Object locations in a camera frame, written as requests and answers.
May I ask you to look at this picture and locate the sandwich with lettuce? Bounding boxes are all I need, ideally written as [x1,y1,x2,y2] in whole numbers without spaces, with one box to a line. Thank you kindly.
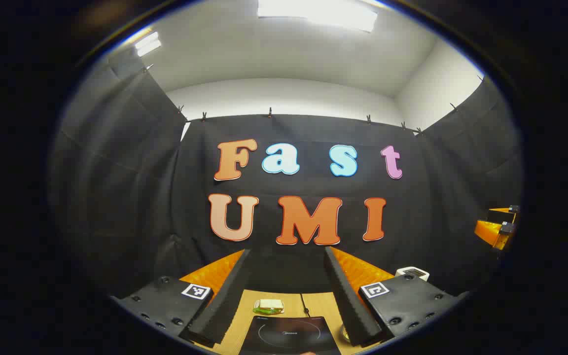
[253,298,285,315]

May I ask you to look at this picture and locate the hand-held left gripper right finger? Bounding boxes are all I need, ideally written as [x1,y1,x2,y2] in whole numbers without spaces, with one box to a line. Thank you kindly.
[323,246,471,347]

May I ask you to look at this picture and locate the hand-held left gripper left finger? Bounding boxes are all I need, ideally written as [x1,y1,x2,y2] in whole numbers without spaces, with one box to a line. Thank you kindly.
[110,248,252,348]

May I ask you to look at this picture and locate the ceiling light panel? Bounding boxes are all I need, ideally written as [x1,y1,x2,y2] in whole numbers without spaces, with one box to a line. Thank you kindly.
[257,0,378,33]
[135,31,162,57]

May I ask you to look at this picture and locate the white toaster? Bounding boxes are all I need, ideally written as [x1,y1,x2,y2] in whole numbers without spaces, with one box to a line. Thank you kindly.
[395,266,430,283]

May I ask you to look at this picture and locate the black induction cooktop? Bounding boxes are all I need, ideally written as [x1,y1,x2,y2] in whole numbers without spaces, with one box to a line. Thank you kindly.
[239,316,342,355]

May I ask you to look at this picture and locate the row of cloth clips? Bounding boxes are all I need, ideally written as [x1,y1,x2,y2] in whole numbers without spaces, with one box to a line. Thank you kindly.
[143,63,486,135]

